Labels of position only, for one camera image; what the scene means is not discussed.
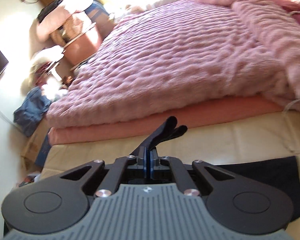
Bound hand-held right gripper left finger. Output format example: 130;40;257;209
60;146;149;198

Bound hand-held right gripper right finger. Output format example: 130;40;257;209
148;147;237;197

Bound black pants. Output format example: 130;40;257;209
131;116;300;207

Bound salmon pink sheet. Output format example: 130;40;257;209
48;96;284;146

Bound cream mattress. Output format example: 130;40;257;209
41;110;300;226

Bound cardboard box with blue print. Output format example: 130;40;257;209
21;121;53;168

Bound pink fluffy blanket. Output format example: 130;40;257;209
45;0;300;128

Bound small folding table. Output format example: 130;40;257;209
46;60;63;82

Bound pile of white clothes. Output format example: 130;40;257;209
30;45;66;76

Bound patterned cardboard box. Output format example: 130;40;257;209
51;20;77;47

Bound white charging cable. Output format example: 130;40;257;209
282;99;300;114

